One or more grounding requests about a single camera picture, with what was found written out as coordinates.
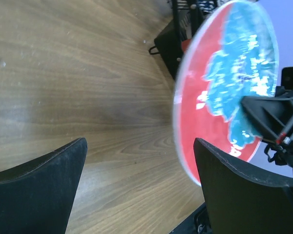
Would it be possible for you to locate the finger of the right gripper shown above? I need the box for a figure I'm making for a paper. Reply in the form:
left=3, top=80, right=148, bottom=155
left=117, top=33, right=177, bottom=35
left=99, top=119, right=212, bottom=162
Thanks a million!
left=241, top=96, right=287, bottom=144

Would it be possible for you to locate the red teal floral plate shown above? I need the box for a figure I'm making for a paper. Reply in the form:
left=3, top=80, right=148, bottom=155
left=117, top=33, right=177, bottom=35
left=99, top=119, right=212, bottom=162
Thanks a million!
left=173, top=0, right=279, bottom=185

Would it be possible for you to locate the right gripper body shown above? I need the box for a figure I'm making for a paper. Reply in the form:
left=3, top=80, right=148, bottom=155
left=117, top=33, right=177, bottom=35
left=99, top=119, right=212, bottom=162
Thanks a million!
left=264, top=67, right=293, bottom=169

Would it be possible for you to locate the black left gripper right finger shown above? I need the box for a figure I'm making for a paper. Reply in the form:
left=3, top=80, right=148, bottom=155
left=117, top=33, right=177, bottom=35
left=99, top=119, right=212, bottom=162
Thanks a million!
left=194, top=138, right=293, bottom=234

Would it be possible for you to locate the orange mug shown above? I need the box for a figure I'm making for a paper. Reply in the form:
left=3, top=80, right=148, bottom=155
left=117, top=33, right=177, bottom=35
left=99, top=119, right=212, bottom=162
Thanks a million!
left=181, top=39, right=191, bottom=52

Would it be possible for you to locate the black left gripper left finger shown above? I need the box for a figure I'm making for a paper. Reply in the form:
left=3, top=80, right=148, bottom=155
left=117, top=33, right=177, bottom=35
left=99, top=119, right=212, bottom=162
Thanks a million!
left=0, top=138, right=87, bottom=234

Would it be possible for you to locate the black wire dish rack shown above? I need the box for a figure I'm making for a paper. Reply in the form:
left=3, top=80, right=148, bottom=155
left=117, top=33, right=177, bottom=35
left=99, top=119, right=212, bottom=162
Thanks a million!
left=148, top=0, right=222, bottom=79

